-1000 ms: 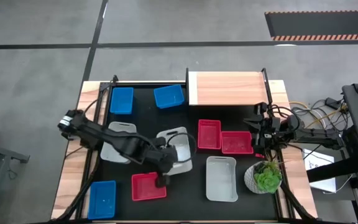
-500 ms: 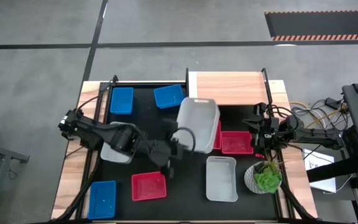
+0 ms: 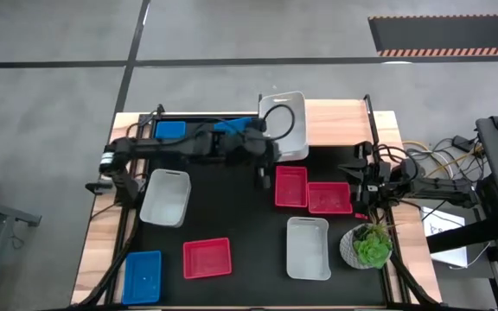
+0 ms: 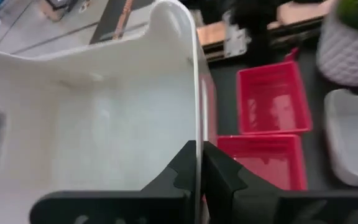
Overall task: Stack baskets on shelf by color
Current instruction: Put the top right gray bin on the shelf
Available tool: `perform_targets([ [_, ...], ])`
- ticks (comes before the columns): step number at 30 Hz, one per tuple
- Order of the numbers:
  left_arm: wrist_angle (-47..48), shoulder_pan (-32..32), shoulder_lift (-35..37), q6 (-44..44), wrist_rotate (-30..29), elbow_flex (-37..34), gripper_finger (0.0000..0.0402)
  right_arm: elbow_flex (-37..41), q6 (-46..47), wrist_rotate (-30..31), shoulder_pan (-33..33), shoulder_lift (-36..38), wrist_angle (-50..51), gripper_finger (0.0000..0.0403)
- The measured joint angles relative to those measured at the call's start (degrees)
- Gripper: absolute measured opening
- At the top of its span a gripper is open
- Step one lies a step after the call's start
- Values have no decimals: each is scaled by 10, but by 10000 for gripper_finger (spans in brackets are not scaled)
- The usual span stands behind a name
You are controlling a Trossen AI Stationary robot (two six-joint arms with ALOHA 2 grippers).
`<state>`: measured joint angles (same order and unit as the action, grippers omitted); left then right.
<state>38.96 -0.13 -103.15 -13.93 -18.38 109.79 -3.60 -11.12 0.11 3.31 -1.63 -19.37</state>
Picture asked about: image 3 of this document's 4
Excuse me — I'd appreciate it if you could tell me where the red slotted plastic basket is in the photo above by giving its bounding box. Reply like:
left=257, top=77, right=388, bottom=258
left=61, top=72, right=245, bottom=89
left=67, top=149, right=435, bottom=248
left=274, top=165, right=310, bottom=209
left=307, top=181, right=354, bottom=215
left=182, top=237, right=233, bottom=280

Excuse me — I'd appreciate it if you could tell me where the hazard-striped floor mat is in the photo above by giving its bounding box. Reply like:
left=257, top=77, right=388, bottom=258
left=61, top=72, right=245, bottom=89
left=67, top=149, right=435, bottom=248
left=367, top=14, right=498, bottom=58

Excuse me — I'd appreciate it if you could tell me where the yellow cable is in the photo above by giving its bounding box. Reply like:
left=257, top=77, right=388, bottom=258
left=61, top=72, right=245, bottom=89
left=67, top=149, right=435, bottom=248
left=401, top=138, right=486, bottom=179

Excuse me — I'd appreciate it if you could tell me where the black table mat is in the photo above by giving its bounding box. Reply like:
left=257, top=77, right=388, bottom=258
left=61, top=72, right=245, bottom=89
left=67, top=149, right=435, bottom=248
left=130, top=114, right=388, bottom=307

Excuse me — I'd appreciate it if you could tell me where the thin black cable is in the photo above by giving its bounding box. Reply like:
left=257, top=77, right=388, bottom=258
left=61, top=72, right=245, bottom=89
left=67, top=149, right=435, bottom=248
left=125, top=105, right=166, bottom=139

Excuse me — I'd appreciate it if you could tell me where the black power adapter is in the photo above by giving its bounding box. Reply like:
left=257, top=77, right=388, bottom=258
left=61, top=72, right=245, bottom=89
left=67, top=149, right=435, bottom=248
left=451, top=135, right=476, bottom=153

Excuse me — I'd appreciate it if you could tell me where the black looped gripper cable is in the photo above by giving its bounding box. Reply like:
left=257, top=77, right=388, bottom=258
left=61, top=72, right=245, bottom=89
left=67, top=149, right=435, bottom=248
left=261, top=102, right=297, bottom=142

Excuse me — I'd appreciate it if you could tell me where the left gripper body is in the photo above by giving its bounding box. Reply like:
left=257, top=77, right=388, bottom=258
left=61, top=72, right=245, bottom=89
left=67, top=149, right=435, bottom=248
left=235, top=124, right=283, bottom=173

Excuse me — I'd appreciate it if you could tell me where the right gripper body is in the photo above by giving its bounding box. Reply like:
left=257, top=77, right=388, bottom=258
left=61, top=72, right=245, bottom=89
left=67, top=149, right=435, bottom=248
left=350, top=166, right=391, bottom=205

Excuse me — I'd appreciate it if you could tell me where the succulent in white pot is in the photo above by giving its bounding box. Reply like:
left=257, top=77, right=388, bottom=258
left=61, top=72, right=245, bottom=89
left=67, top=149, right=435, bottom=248
left=338, top=218, right=399, bottom=271

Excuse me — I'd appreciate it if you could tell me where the white plastic basket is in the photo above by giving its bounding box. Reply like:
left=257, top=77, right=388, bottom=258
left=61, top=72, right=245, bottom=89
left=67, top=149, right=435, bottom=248
left=285, top=216, right=332, bottom=282
left=138, top=168, right=192, bottom=229
left=259, top=90, right=310, bottom=162

